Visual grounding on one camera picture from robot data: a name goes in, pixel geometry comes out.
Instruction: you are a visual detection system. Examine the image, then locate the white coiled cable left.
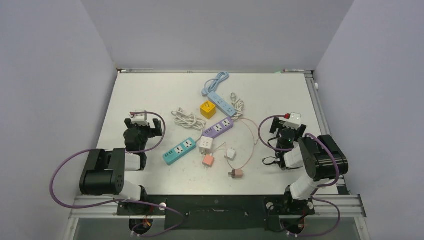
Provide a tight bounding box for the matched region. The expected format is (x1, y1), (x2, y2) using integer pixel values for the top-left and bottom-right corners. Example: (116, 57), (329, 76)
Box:
(170, 107), (207, 131)

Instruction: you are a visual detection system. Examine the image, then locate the white cube socket adapter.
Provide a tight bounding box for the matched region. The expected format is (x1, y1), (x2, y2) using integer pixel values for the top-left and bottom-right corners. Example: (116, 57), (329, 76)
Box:
(198, 136), (214, 155)

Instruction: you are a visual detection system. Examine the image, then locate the pink wall charger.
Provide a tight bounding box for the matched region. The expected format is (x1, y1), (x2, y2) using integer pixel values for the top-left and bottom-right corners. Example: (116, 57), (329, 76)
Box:
(202, 154), (215, 169)

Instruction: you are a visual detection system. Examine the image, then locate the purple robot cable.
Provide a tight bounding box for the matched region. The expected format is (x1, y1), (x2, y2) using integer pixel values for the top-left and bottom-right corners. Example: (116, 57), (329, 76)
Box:
(257, 114), (342, 238)
(49, 111), (185, 239)

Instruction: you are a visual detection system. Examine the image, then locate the purple power strip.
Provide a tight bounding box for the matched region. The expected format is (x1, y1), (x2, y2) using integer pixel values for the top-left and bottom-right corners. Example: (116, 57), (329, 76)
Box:
(202, 117), (234, 139)

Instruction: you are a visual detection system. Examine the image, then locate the aluminium frame rail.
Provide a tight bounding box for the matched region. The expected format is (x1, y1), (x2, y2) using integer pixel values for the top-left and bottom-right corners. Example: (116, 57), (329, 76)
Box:
(302, 70), (350, 195)
(70, 195), (367, 219)

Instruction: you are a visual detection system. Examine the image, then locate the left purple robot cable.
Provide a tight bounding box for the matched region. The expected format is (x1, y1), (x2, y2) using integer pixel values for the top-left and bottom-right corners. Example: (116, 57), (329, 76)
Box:
(49, 111), (185, 239)

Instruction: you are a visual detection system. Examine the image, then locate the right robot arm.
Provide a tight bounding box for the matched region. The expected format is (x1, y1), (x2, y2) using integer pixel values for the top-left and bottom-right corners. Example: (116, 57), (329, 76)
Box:
(267, 113), (349, 216)

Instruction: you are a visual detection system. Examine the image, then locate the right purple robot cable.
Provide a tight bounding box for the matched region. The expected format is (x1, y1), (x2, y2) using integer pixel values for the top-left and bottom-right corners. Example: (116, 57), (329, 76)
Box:
(257, 114), (342, 238)

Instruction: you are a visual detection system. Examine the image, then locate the small white wall charger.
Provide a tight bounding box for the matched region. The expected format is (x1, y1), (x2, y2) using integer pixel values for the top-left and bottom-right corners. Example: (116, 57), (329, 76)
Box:
(224, 148), (237, 161)

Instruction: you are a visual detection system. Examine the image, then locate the teal power strip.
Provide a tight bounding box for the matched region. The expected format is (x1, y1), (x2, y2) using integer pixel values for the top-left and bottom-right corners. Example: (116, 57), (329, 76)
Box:
(162, 137), (196, 166)

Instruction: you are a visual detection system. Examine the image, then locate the light blue coiled cable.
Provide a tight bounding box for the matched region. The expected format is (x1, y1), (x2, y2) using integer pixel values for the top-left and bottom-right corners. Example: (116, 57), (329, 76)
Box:
(201, 71), (230, 98)

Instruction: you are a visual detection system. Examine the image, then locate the aluminium front frame rail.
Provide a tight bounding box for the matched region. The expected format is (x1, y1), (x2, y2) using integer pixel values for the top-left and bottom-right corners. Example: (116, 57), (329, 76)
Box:
(70, 195), (367, 219)

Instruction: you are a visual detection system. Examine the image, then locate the white coiled cable with plug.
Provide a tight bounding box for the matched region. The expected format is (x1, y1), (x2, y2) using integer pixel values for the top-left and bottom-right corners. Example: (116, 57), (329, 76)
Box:
(229, 92), (245, 120)

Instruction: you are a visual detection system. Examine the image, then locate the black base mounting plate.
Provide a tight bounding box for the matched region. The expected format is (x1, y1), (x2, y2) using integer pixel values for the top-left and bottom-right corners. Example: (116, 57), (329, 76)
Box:
(117, 194), (315, 231)

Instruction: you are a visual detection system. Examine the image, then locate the yellow cube socket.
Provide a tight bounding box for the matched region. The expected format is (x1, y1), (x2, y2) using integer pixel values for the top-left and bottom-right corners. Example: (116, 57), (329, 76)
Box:
(199, 100), (217, 120)

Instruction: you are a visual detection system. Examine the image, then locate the aluminium right frame rail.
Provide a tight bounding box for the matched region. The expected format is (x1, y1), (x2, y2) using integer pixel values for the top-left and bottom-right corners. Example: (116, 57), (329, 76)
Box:
(302, 70), (350, 195)

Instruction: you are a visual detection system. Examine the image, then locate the light blue power strip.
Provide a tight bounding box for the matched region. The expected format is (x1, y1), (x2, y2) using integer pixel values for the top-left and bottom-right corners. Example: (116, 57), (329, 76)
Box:
(207, 92), (237, 118)

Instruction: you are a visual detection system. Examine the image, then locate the brown wall charger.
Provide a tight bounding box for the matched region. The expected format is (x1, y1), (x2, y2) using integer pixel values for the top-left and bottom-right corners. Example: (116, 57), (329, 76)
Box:
(228, 169), (244, 179)

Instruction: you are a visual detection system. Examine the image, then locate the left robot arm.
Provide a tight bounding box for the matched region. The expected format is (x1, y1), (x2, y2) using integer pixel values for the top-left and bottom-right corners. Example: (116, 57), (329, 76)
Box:
(79, 118), (163, 215)

